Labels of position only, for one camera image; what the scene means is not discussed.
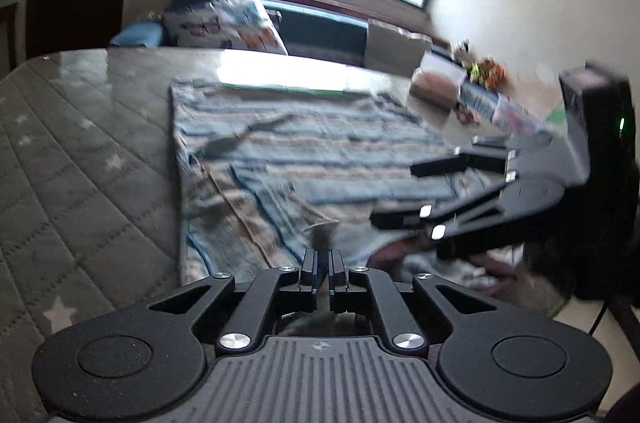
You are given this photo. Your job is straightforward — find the person's right forearm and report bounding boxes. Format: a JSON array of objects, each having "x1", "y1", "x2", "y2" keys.
[{"x1": 520, "y1": 238, "x2": 576, "y2": 304}]

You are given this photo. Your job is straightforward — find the clear plastic storage box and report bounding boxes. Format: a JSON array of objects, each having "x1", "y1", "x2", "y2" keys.
[{"x1": 492, "y1": 95, "x2": 541, "y2": 134}]

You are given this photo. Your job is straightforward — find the blue sofa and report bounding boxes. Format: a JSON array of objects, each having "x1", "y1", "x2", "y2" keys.
[{"x1": 110, "y1": 0, "x2": 551, "y2": 134}]

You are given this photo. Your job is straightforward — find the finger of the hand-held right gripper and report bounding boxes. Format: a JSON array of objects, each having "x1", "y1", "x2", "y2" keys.
[
  {"x1": 370, "y1": 181, "x2": 523, "y2": 259},
  {"x1": 410, "y1": 135, "x2": 521, "y2": 180}
]

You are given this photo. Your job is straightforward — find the striped blue grey pants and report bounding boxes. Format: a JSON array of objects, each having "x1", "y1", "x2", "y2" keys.
[{"x1": 167, "y1": 78, "x2": 521, "y2": 299}]

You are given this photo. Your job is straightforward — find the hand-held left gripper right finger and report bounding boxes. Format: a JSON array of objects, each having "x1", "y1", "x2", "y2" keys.
[{"x1": 328, "y1": 249, "x2": 496, "y2": 356}]

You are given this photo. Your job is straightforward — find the quilted star table cover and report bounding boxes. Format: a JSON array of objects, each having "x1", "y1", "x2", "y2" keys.
[{"x1": 0, "y1": 48, "x2": 566, "y2": 404}]

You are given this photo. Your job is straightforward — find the plain grey pillow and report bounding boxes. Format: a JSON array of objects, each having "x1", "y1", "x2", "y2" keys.
[{"x1": 365, "y1": 19, "x2": 433, "y2": 71}]

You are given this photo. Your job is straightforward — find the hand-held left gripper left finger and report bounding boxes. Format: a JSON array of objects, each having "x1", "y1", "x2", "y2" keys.
[{"x1": 147, "y1": 249, "x2": 318, "y2": 350}]

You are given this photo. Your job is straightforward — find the butterfly print pillow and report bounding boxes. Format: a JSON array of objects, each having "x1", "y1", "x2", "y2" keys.
[{"x1": 162, "y1": 0, "x2": 288, "y2": 54}]

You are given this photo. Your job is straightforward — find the black cable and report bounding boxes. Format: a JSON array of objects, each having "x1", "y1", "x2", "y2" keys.
[{"x1": 590, "y1": 298, "x2": 616, "y2": 339}]

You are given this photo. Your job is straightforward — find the white tissue box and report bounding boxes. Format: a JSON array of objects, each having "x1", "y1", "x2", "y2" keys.
[{"x1": 410, "y1": 53, "x2": 466, "y2": 108}]

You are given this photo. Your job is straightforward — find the brown plush toy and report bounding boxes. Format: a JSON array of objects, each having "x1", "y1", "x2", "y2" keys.
[{"x1": 469, "y1": 59, "x2": 491, "y2": 86}]

